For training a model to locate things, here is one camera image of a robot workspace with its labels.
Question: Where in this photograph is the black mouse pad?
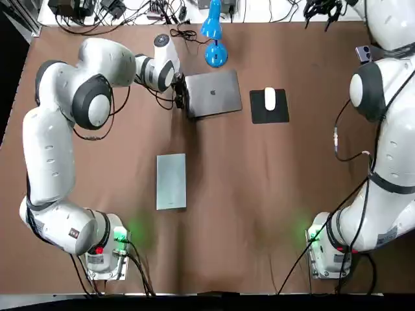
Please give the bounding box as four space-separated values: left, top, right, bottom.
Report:
249 88 291 124

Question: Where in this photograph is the black lamp power cord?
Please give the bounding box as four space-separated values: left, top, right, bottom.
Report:
169 27 215 45

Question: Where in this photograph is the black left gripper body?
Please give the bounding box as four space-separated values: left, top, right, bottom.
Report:
173 73 189 110

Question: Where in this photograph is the black power adapter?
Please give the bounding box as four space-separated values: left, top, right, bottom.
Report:
48 0 95 17
100 0 126 21

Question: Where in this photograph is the dark grey laptop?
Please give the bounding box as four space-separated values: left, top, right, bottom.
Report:
184 69 244 119

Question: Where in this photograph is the blue desk lamp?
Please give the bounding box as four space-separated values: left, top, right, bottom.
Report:
200 0 230 69

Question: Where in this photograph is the black base cable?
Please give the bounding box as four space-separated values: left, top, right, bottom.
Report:
69 238 157 297
277 181 379 296

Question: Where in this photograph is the aluminium profile post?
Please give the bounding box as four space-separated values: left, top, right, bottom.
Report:
30 0 43 39

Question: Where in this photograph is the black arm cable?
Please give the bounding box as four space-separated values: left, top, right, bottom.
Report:
71 82 182 142
333 97 377 163

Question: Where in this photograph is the USB hub with plugs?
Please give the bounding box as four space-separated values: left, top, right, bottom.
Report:
146 0 170 19

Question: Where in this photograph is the white computer mouse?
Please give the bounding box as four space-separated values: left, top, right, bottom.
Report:
263 86 277 111

